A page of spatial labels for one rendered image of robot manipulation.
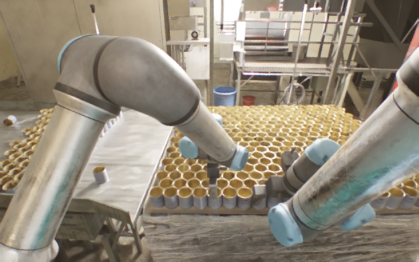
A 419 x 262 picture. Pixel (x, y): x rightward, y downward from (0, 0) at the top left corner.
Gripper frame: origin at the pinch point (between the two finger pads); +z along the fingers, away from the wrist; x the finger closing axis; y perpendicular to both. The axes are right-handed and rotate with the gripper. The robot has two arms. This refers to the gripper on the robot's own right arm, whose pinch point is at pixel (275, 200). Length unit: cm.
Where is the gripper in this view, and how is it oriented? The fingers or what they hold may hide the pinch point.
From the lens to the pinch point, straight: 78.6
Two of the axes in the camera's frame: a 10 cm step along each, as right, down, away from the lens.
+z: -1.6, 6.1, 7.7
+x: 9.9, 0.7, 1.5
